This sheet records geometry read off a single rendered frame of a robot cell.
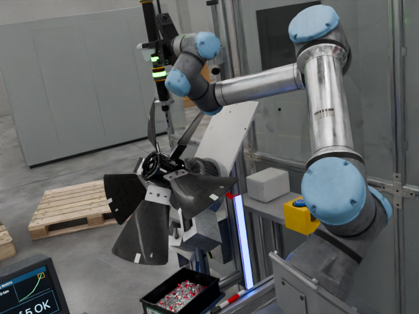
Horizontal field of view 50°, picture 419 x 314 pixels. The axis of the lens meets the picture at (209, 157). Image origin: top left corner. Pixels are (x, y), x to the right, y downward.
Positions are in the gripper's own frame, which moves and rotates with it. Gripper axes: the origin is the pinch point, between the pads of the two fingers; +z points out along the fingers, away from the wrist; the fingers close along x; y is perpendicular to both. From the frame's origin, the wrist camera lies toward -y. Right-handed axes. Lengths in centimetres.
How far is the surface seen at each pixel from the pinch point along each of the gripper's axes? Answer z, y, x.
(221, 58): 28, 13, 51
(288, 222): -36, 65, 21
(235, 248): 11, 96, 31
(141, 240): -2, 67, -18
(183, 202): -19, 51, -9
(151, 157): 8.1, 41.5, -3.5
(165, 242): -7, 68, -12
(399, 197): -47, 70, 70
